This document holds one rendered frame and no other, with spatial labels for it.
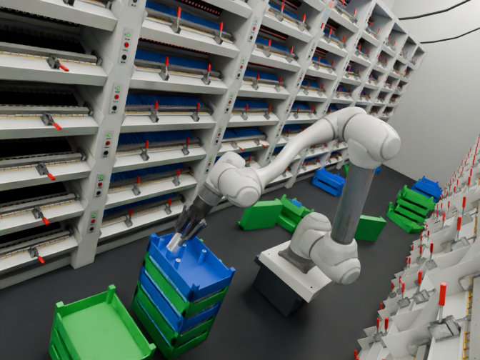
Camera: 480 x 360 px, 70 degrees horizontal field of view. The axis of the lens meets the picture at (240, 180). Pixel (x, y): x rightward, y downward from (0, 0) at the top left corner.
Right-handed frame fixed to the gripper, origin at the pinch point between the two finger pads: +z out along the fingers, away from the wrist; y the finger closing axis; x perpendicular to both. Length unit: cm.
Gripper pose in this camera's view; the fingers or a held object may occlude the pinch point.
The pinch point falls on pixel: (176, 242)
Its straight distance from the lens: 135.6
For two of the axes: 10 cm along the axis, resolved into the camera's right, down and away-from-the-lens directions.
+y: -6.6, -5.1, 5.5
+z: -5.8, 8.1, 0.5
